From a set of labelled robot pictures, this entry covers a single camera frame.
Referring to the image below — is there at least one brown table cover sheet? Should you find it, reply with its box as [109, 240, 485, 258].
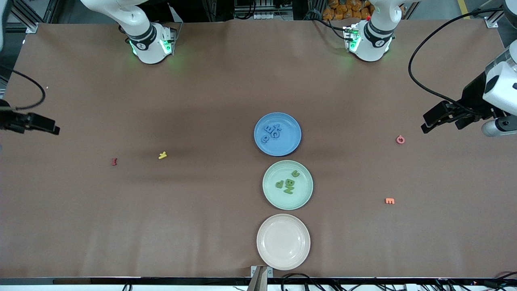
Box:
[0, 19, 517, 279]

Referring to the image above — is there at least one orange snack bags pile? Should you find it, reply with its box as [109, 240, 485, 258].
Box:
[322, 0, 374, 21]

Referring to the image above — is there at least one blue round plate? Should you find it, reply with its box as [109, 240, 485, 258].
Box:
[254, 112, 302, 157]

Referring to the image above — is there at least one green round plate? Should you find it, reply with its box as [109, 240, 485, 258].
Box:
[262, 160, 314, 211]

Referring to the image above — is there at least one pink beige round plate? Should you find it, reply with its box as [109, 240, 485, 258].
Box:
[256, 213, 311, 271]

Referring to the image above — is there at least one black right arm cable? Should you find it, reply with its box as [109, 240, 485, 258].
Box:
[0, 65, 46, 111]

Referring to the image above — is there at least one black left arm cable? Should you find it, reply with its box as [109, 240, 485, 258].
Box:
[408, 7, 505, 114]

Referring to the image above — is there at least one aluminium frame profile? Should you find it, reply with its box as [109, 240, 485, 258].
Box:
[8, 0, 39, 34]
[484, 0, 513, 29]

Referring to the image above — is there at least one black arm base cable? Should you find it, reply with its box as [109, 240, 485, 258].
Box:
[309, 11, 349, 33]

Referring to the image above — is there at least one black table edge rail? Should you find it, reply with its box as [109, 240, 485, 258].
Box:
[0, 277, 517, 287]

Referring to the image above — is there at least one black looped floor cable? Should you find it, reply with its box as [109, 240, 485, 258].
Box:
[281, 273, 324, 291]

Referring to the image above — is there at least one metal camera post bracket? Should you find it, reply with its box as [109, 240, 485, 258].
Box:
[250, 265, 274, 291]

